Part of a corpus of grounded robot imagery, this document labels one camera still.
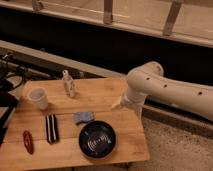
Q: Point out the wooden table board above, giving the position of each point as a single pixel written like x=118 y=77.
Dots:
x=95 y=95

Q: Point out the metal railing frame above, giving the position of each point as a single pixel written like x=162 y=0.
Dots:
x=188 y=21

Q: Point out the red brown oval object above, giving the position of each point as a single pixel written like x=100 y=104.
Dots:
x=28 y=142

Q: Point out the black ceramic bowl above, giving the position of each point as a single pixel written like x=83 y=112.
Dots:
x=97 y=139

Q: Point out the black equipment at left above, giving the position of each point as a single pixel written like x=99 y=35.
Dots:
x=7 y=100

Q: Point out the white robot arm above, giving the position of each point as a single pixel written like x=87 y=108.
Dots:
x=149 y=80

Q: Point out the black white striped case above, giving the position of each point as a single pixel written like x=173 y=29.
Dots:
x=51 y=129

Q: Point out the clear plastic bottle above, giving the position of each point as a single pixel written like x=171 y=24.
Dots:
x=68 y=83

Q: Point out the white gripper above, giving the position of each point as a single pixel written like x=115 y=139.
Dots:
x=130 y=101

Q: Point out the white plastic cup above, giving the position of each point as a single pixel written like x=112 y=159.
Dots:
x=39 y=97

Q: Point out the blue sponge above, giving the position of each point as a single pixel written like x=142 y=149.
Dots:
x=83 y=117

